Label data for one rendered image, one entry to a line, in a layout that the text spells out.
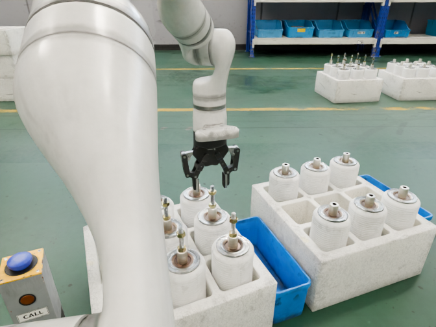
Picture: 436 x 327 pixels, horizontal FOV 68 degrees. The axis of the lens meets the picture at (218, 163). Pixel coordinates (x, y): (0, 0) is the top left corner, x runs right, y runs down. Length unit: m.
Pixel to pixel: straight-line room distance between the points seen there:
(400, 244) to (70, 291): 0.93
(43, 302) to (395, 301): 0.88
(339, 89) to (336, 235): 2.00
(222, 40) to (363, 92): 2.32
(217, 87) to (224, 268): 0.38
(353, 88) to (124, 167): 2.71
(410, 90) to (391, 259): 2.21
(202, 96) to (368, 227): 0.56
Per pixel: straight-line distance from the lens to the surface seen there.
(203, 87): 0.66
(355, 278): 0.99
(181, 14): 0.51
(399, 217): 1.03
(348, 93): 2.82
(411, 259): 1.11
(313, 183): 1.09
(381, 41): 5.41
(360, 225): 0.95
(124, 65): 0.21
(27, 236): 1.35
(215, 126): 0.67
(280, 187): 1.03
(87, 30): 0.22
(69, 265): 1.16
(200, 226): 0.81
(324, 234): 0.88
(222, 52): 0.63
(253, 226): 1.08
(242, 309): 0.78
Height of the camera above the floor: 0.75
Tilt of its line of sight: 27 degrees down
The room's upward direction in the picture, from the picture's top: straight up
